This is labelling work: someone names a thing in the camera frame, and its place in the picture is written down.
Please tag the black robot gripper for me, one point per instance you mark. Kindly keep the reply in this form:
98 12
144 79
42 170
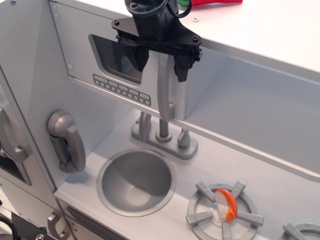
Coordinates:
157 27

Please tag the round steel sink bowl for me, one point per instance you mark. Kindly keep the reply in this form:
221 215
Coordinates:
136 182

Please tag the grey right stove burner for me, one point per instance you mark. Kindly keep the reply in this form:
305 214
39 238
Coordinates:
300 231

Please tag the grey stove burner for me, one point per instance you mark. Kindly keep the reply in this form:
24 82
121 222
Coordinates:
205 223
300 231

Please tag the grey fridge door handle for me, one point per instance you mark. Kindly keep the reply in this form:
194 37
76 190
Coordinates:
13 142

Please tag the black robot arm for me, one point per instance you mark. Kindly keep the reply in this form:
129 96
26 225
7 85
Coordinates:
155 26

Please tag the grey toy faucet set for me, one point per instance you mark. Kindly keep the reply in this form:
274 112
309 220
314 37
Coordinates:
158 134

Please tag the grey toy wall phone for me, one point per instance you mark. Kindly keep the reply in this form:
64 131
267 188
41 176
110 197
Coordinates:
67 142

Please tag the grey toy microwave door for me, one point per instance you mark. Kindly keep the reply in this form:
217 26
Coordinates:
97 61

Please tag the salmon nigiri sushi toy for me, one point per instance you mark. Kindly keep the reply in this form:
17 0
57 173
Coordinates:
226 204

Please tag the grey oven door handle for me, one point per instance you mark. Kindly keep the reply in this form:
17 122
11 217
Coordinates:
57 227

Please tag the black bracket with screw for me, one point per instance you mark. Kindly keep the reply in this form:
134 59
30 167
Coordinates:
22 229

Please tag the red toy chili pepper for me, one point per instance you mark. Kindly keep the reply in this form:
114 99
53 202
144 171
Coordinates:
195 3

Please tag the dark oven vent grille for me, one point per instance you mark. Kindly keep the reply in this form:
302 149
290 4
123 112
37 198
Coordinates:
94 226

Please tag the grey left stove burner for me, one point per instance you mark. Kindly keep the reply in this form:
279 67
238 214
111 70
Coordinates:
205 223

